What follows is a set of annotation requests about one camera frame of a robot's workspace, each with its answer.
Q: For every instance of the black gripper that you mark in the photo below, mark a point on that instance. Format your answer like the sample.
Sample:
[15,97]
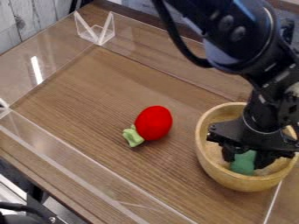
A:
[238,138]

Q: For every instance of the green rectangular block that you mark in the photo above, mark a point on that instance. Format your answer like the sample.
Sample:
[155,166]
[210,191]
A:
[243,163]

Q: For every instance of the brown wooden bowl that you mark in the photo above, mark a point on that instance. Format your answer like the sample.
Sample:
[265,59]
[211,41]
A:
[213,163]

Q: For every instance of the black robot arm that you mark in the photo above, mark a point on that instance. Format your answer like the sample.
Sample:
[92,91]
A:
[235,35]

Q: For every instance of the red plush strawberry toy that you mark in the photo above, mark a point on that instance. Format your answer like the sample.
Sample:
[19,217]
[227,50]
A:
[152,125]

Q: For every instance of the clear acrylic enclosure wall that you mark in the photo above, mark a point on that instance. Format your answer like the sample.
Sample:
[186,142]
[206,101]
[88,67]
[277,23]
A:
[75,94]

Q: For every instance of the black metal bracket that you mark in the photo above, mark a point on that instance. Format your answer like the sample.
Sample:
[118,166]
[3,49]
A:
[42,212]

